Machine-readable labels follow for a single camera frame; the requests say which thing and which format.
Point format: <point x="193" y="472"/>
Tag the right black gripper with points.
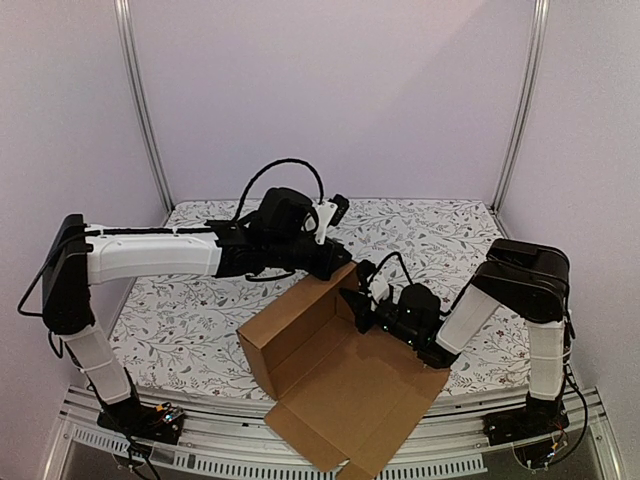
<point x="373" y="311"/>

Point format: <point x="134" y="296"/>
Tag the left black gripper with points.
<point x="327" y="266"/>

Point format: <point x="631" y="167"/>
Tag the brown cardboard box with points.
<point x="344" y="401"/>

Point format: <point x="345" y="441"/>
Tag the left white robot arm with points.
<point x="84" y="255"/>

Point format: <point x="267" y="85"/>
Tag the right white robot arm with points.
<point x="529" y="279"/>

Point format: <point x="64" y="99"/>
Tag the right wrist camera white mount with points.
<point x="372" y="283"/>

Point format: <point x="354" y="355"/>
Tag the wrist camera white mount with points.
<point x="372" y="283"/>
<point x="324" y="214"/>

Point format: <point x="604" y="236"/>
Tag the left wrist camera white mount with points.
<point x="324" y="214"/>

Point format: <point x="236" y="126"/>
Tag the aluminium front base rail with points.
<point x="225" y="438"/>

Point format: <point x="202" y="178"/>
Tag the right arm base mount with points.
<point x="536" y="418"/>

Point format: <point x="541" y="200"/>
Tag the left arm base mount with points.
<point x="161" y="423"/>

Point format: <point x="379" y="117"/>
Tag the left aluminium corner post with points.
<point x="126" y="33"/>

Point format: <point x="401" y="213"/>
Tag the aluminium corner post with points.
<point x="126" y="33"/>
<point x="525" y="100"/>

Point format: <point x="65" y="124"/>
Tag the right aluminium corner post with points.
<point x="525" y="100"/>

